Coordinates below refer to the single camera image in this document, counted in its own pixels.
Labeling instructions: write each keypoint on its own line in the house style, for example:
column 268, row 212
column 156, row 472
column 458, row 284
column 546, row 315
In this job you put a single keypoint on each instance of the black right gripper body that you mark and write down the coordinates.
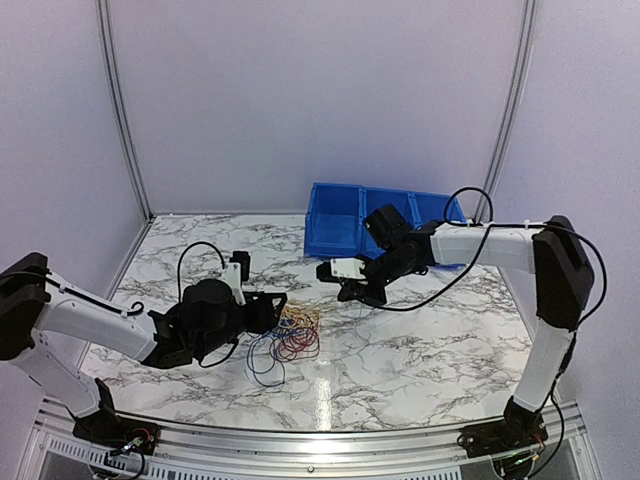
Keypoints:
column 392, row 265

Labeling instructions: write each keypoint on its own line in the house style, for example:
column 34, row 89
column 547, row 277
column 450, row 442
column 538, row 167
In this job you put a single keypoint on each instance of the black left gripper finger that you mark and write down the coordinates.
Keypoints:
column 268, row 302
column 268, row 320

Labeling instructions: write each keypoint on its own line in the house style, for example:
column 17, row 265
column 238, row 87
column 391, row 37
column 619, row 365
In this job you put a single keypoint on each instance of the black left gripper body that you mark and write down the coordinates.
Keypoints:
column 217, row 339

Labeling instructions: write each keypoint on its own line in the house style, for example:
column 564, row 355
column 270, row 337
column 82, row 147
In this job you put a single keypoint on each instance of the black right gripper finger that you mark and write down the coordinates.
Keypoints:
column 375, row 296
column 352, row 287

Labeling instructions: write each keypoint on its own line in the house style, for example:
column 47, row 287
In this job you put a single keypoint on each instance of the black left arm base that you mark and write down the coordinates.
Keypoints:
column 121, row 434

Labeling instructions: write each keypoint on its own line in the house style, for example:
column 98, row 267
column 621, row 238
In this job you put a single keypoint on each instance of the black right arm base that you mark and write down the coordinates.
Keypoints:
column 516, row 429

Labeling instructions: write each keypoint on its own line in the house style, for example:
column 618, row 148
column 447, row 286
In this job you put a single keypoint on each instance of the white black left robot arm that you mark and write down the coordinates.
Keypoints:
column 35, row 301

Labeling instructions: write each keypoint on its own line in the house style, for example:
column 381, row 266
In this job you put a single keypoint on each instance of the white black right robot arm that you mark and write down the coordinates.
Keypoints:
column 552, row 251

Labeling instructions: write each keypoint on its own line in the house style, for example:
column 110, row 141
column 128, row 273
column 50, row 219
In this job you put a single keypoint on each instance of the blue plastic bin right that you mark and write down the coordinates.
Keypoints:
column 429, row 207

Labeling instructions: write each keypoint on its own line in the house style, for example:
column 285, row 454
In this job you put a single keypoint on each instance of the blue plastic bin left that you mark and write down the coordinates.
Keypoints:
column 333, row 221

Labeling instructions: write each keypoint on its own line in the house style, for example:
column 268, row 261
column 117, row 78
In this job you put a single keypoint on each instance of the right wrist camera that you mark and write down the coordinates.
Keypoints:
column 341, row 268

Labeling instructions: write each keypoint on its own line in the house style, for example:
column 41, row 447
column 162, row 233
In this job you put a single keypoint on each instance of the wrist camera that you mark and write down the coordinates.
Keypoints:
column 236, row 273
column 341, row 268

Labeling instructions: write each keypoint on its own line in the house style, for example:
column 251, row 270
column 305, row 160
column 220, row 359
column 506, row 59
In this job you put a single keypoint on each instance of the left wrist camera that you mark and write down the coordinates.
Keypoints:
column 236, row 273

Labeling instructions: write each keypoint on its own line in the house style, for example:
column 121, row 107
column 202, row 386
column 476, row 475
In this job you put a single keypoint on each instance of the aluminium front rail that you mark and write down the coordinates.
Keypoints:
column 192, row 451

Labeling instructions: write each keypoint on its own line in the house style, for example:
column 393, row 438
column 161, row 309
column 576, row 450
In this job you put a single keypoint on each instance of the aluminium frame post left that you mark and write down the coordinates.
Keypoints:
column 116, row 93

